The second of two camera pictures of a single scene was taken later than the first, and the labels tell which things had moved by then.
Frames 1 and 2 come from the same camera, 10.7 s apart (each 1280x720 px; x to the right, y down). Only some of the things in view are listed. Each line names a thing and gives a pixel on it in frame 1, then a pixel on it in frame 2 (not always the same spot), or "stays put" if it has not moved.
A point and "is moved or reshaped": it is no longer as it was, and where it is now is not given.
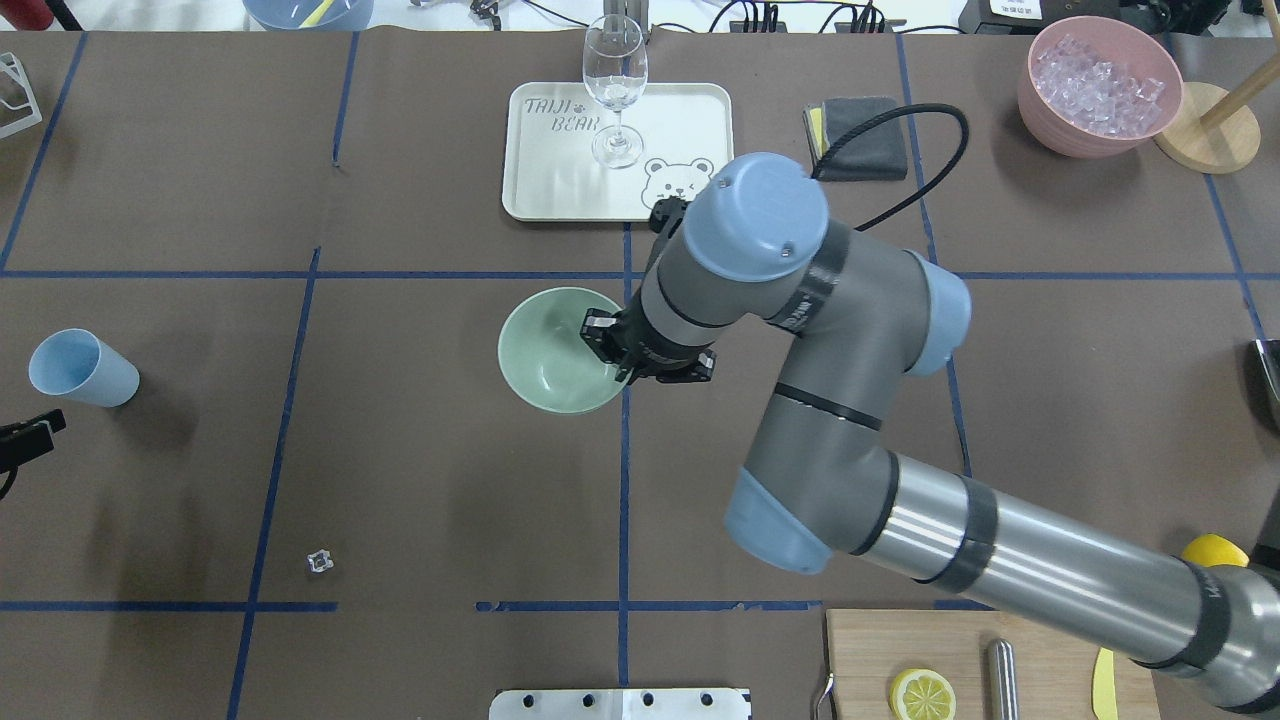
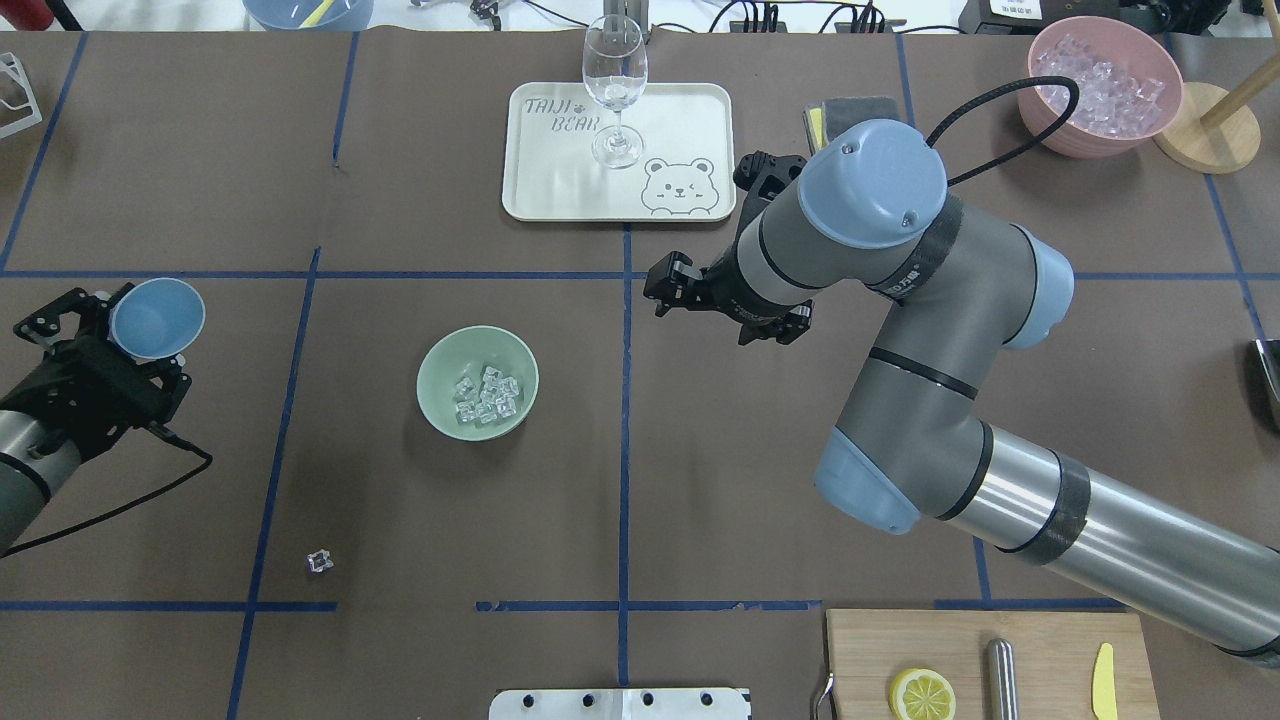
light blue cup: [77, 362] is moved or reshaped
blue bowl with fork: [289, 15] stays put
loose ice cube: [320, 561] stays put
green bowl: [548, 361] → [476, 382]
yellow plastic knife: [1104, 697] stays put
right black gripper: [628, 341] → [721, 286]
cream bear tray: [551, 174] stays put
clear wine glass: [615, 69] stays put
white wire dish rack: [10, 64] stays put
